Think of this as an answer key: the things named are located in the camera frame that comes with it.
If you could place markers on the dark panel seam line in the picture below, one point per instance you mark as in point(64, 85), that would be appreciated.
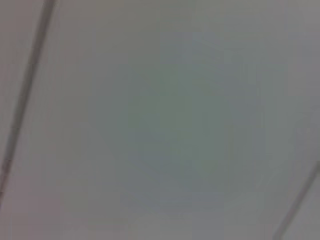
point(27, 82)
point(297, 200)

